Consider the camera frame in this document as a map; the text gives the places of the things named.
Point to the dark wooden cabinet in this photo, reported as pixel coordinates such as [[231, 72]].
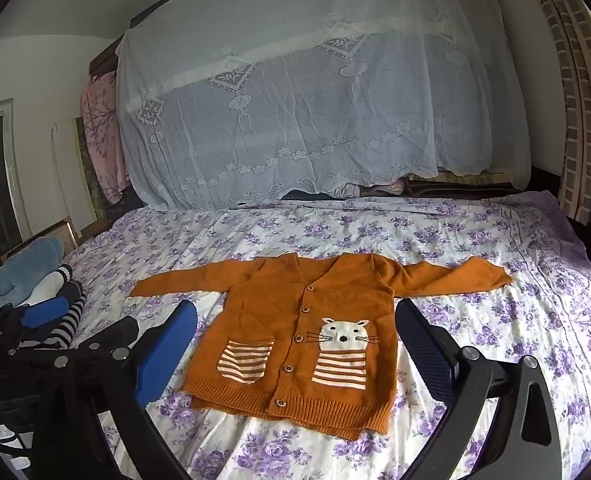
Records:
[[105, 55]]

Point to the folded bedding pile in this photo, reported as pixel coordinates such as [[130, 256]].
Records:
[[425, 185]]

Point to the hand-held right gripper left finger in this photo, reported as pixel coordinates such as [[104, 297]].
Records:
[[165, 350]]

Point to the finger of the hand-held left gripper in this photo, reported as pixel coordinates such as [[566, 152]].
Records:
[[120, 330], [45, 311]]

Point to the dark navy garment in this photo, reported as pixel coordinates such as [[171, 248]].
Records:
[[73, 291]]

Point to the checkered curtain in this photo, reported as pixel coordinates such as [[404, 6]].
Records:
[[575, 110]]

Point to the orange knit cardigan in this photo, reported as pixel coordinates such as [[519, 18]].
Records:
[[275, 320]]

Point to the white lace cover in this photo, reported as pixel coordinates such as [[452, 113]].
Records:
[[300, 110]]

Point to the purple floral bed sheet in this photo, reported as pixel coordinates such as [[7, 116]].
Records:
[[475, 240]]

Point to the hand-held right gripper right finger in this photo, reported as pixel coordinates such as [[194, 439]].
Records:
[[425, 350]]

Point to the black white striped garment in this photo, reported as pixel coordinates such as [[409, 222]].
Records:
[[73, 322]]

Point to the pink floral cloth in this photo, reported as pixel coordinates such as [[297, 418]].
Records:
[[100, 135]]

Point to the blue fleece garment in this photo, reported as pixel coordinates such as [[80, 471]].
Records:
[[25, 265]]

